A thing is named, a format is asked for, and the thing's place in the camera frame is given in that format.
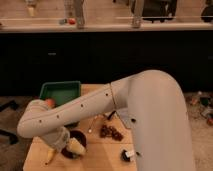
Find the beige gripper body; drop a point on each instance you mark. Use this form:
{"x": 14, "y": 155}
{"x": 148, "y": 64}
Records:
{"x": 76, "y": 147}

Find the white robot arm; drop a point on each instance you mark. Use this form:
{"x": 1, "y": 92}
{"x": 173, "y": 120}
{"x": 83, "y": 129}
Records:
{"x": 156, "y": 111}

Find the dark brown bowl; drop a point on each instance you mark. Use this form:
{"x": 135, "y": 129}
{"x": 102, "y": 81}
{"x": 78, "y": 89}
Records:
{"x": 81, "y": 138}

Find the yellow banana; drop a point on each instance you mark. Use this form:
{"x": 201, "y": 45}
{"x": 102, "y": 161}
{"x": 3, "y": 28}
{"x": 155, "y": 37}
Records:
{"x": 50, "y": 155}

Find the metal spoon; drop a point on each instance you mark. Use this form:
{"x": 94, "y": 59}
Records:
{"x": 92, "y": 124}

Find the bunch of dark grapes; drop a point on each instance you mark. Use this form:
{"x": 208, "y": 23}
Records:
{"x": 110, "y": 131}

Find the small cardboard box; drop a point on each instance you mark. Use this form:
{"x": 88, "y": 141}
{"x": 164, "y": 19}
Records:
{"x": 110, "y": 116}

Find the orange fruit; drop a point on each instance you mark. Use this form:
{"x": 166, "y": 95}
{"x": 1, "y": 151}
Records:
{"x": 50, "y": 102}

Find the green plastic tray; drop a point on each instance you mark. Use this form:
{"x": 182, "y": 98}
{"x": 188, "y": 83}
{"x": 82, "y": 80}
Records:
{"x": 61, "y": 92}

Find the grey cloth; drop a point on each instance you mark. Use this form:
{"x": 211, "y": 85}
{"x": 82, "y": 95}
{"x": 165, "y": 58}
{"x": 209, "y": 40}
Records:
{"x": 124, "y": 117}

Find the red object on counter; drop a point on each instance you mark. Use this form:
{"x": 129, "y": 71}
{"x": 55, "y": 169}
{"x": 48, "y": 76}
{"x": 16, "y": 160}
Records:
{"x": 71, "y": 21}

